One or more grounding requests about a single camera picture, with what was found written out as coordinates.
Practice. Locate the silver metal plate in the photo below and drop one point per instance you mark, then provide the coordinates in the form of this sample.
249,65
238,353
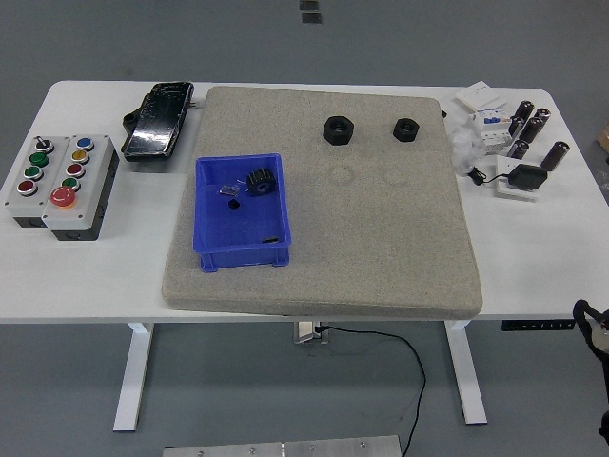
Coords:
280,448

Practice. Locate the brown cardboard box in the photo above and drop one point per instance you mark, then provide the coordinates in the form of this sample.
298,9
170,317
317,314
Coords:
603,139

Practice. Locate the silver table control box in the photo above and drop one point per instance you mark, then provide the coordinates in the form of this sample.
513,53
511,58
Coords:
307,332

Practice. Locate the small clear plastic piece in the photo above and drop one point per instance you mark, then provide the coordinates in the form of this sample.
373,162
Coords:
228,192

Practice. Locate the grey four-button control box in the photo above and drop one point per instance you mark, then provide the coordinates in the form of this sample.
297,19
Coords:
21,204

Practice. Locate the black metal gear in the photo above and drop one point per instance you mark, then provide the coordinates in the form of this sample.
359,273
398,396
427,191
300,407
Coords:
261,182

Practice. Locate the crumpled clear plastic bag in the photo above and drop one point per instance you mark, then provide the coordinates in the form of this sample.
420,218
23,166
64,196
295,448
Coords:
465,147

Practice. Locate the small black hex nut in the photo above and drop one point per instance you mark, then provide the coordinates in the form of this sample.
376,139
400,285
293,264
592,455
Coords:
406,129

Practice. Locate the black table height keypad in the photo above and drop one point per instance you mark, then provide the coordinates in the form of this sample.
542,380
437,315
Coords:
537,325

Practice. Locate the small flat black piece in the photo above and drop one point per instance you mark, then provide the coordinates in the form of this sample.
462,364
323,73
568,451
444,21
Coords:
271,240

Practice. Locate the dark cylindrical capacitor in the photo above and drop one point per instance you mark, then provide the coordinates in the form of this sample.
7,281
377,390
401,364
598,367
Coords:
519,149
525,109
556,155
533,130
516,127
542,115

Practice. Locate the white wall switch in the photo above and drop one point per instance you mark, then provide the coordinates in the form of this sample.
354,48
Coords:
480,95

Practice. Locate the white circuit breaker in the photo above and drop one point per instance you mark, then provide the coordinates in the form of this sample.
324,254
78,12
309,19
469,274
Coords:
495,131

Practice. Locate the black plastic-wrapped device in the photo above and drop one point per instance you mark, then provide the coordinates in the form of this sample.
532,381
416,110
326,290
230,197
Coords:
154,121

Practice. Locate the grey emergency-stop control box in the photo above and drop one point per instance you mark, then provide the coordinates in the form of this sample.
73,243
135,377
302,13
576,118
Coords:
90,190

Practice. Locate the dark floor plate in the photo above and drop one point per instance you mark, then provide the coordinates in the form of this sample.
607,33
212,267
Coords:
312,18
309,5

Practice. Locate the blue plastic box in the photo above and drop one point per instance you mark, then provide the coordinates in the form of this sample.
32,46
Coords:
238,228

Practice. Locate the grey-brown foam mat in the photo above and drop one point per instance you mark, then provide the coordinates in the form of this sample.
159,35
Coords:
357,228

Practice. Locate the small black cube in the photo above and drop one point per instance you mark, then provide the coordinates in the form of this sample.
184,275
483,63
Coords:
234,205

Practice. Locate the white table leg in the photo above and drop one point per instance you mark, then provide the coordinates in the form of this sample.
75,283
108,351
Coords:
468,376
134,376

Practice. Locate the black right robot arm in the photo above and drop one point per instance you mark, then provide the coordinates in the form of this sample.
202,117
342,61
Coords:
581,314

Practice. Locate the black power adapter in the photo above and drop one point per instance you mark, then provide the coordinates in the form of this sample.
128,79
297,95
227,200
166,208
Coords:
528,177

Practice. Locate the large black hex nut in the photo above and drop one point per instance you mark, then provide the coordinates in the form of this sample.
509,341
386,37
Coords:
339,130

